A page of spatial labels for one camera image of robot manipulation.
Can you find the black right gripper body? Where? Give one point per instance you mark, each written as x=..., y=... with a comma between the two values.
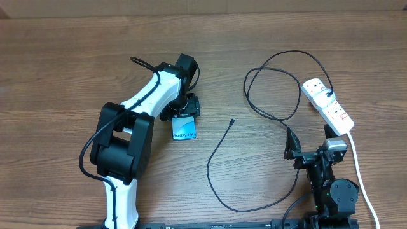
x=305, y=158

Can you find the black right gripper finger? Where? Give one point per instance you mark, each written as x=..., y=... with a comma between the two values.
x=293, y=146
x=329, y=132

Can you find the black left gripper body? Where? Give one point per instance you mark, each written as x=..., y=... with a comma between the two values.
x=184, y=105

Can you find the Samsung Galaxy smartphone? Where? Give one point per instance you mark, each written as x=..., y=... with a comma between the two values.
x=183, y=128

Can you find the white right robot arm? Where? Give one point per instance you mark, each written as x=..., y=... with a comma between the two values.
x=334, y=198

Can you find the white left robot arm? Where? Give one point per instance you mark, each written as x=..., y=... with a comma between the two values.
x=121, y=146

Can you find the white charger plug adapter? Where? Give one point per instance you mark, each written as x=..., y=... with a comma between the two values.
x=323, y=99

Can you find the white power strip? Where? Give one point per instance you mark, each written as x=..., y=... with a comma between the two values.
x=334, y=115

